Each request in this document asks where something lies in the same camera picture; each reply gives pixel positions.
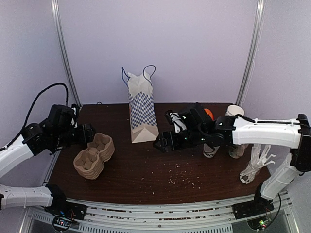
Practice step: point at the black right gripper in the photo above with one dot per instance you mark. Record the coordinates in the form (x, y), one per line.
(168, 140)

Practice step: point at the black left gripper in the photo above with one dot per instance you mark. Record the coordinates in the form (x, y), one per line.
(85, 135)

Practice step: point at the cardboard cup carrier stack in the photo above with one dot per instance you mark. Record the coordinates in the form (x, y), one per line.
(89, 163)

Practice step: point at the white paper coffee cup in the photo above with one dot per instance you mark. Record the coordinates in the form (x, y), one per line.
(209, 151)

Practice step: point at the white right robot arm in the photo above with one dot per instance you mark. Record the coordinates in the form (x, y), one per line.
(294, 134)

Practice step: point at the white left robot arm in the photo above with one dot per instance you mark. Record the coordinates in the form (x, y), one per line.
(29, 143)

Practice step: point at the blue checkered paper bag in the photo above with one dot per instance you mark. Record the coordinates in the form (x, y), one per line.
(143, 123)

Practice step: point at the orange plastic bowl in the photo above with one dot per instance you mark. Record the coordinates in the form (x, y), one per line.
(209, 113)

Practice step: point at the ceramic mug with coral print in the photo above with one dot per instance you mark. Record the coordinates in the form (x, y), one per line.
(237, 151)

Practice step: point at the white paper cup stack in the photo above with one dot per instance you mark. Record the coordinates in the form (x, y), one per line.
(233, 110)

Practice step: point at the metal front rail base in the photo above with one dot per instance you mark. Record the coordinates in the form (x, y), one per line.
(199, 217)

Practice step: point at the left aluminium frame post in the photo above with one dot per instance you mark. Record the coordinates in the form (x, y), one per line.
(63, 50)

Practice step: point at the aluminium frame post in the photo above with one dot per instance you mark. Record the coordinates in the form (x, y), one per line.
(254, 45)
(63, 50)

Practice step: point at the right aluminium frame post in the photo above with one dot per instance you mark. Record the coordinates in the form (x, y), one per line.
(254, 45)

